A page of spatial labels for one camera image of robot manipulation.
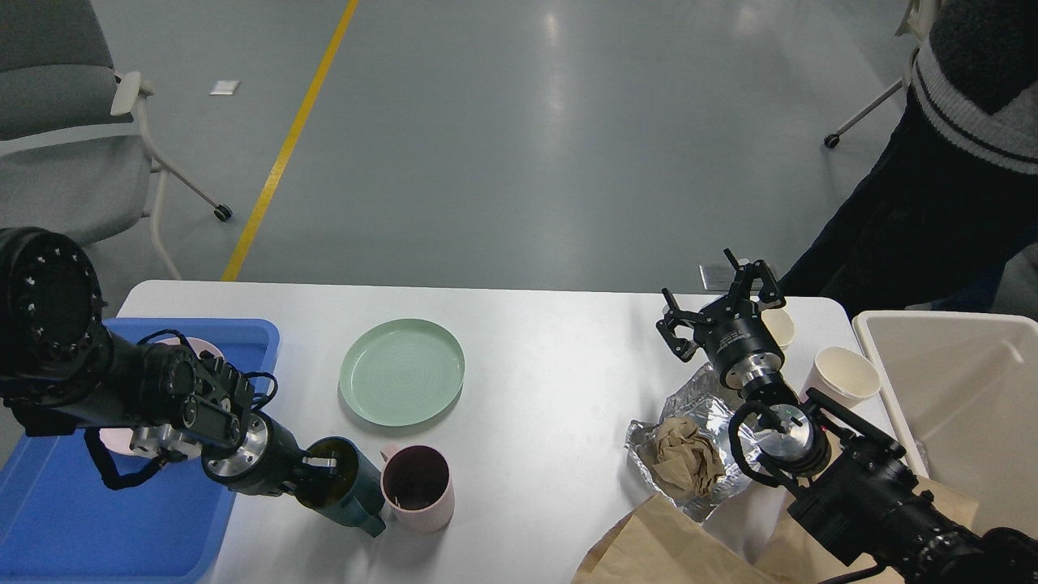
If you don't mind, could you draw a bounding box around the blue plastic tray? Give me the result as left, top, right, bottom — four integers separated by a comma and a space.
0, 318, 281, 584

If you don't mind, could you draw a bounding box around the green plate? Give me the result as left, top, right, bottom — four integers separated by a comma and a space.
338, 318, 466, 427

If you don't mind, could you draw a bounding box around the grey office chair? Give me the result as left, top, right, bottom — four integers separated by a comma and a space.
1, 1, 233, 278

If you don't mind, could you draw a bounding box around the person in grey sweater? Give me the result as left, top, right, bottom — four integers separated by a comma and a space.
779, 1, 1037, 317

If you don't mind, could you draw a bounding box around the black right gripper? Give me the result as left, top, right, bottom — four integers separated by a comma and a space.
656, 249, 786, 398

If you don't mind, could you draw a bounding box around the crumpled aluminium foil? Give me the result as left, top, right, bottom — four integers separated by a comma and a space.
625, 363, 750, 522

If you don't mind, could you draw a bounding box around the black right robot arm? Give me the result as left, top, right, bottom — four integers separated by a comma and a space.
656, 249, 1036, 583

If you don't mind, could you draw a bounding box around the dark teal mug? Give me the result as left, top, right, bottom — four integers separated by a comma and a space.
295, 436, 386, 539

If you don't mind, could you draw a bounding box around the grey floor plate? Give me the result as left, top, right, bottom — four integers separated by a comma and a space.
700, 261, 781, 297

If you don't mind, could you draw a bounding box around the pink mug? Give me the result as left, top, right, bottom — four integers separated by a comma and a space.
380, 444, 456, 535

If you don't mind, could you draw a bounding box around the pink plate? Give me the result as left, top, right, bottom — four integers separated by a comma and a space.
99, 336, 223, 458

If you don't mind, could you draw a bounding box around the white paper cup behind gripper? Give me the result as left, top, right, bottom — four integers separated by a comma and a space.
761, 307, 796, 351

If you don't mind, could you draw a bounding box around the crumpled brown paper ball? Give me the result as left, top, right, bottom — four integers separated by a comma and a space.
651, 417, 726, 499

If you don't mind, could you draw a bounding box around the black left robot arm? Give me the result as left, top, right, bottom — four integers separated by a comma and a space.
1, 228, 347, 499

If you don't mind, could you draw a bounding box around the beige plastic bin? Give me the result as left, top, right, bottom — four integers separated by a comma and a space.
853, 311, 1037, 536

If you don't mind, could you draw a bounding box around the brown paper bag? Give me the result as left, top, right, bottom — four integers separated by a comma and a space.
572, 475, 980, 584

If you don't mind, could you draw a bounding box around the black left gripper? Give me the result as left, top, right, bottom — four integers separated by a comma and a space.
201, 413, 340, 496

